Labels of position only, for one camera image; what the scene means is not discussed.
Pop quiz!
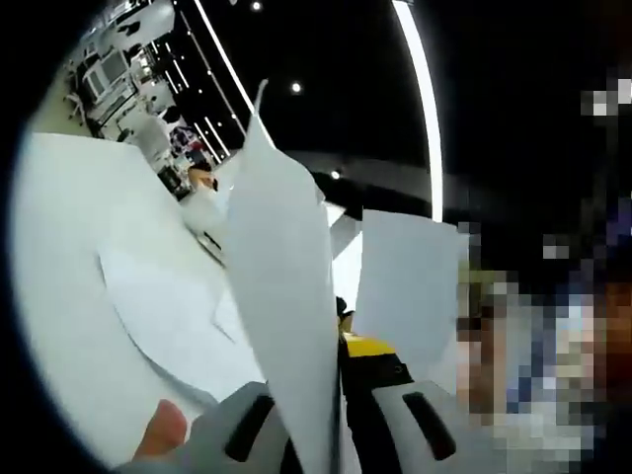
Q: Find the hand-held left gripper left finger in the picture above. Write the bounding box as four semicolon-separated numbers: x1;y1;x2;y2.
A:
112;378;302;474

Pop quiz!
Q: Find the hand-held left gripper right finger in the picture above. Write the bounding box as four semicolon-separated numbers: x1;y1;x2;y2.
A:
339;333;495;474

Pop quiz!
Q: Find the white printing paper sheet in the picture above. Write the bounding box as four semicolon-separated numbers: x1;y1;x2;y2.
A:
96;244;248;401
354;208;459;396

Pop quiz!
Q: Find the stack of white printing papers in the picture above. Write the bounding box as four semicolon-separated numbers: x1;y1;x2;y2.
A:
222;77;345;474

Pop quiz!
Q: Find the person's left hand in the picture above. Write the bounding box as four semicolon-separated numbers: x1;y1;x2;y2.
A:
132;399;190;463

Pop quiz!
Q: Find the white printer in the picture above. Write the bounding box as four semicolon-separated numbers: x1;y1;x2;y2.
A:
185;190;233;268

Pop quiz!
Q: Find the wide ceiling light strip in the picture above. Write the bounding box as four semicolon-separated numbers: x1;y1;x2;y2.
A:
392;0;444;221

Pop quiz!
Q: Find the curved ceiling light strip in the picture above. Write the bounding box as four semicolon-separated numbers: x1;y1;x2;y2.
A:
191;0;249;135

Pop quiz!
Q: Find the row of white workstations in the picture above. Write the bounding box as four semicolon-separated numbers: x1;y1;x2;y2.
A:
63;29;172;134

